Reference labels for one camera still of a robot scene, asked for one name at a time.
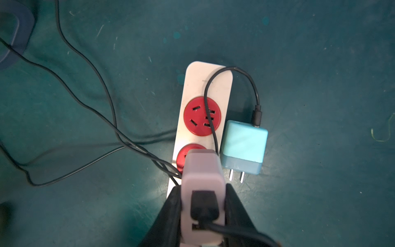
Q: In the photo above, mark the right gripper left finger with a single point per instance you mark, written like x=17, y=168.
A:
x=165, y=231

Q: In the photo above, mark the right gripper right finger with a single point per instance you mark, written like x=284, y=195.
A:
x=236, y=216

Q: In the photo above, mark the white red power strip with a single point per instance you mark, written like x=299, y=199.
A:
x=193, y=129

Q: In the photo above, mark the dark blue fan left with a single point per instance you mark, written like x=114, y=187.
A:
x=23, y=24

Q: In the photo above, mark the teal USB charger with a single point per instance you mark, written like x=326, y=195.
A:
x=243, y=148

